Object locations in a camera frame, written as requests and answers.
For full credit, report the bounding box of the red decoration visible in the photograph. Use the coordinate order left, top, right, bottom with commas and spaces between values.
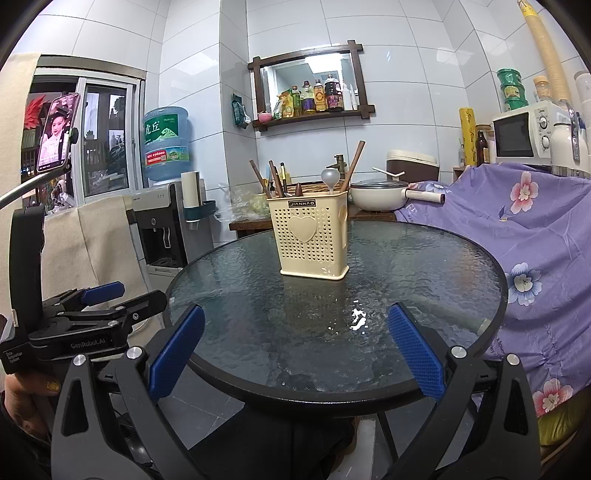
25, 95, 49, 130

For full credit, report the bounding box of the bunch of wooden chopsticks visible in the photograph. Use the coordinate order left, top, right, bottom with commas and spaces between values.
249, 141, 366, 199

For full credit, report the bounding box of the brown white rice cooker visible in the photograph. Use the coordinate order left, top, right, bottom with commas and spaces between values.
385, 149, 438, 183

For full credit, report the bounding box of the purple floral cloth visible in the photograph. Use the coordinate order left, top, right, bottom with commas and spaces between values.
394, 161, 591, 418

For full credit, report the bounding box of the teal wall holder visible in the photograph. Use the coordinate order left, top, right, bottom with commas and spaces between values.
185, 199, 217, 223

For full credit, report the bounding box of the white microwave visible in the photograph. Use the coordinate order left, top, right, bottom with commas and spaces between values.
491, 102, 571, 163

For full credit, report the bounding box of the stack of white cups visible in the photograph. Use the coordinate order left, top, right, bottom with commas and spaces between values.
573, 69, 591, 125

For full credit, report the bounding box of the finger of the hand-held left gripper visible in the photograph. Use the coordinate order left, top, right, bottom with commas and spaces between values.
60, 290, 168, 329
44, 281, 125, 312

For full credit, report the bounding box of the white thermos kettle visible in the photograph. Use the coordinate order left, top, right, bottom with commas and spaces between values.
551, 104, 591, 178

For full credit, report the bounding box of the tall stack of paper cups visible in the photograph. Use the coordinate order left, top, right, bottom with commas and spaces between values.
517, 0, 571, 102

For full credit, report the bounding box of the cream perforated utensil holder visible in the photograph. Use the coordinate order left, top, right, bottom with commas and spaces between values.
266, 189, 350, 281

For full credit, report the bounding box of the white pot with glass lid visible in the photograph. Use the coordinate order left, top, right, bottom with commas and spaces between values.
349, 179, 446, 214

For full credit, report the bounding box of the wooden framed mirror shelf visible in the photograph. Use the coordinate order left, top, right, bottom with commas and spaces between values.
248, 41, 376, 132

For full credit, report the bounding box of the grey water dispenser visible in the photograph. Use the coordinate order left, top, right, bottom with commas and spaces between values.
131, 180, 215, 275

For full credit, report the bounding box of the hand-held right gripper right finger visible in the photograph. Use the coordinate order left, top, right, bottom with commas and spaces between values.
383, 302, 541, 480

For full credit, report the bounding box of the dark soy sauce bottle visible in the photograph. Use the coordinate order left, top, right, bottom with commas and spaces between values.
324, 74, 345, 112

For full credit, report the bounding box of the person's left forearm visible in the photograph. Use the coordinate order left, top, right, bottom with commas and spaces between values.
0, 392, 51, 480

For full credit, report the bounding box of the sliding window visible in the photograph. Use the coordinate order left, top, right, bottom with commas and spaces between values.
28, 55, 146, 204

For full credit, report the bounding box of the clear plastic bag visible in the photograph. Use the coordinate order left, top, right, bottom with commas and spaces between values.
217, 182, 271, 222

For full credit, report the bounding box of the green packet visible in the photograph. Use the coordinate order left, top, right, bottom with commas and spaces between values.
231, 93, 251, 129

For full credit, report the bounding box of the beige cloth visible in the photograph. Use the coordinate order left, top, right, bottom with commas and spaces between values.
41, 195, 149, 333

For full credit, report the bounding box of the person's left hand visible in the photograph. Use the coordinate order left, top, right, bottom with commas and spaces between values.
4, 371, 63, 439

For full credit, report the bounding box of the blue water jug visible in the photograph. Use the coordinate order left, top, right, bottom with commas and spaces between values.
142, 106, 191, 183

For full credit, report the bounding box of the smartphone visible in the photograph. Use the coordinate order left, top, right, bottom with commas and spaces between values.
36, 92, 81, 172

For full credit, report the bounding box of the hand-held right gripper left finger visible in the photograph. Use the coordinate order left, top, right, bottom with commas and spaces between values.
50, 304, 208, 480

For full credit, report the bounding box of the yellow roll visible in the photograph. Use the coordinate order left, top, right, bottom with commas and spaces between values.
458, 107, 477, 168

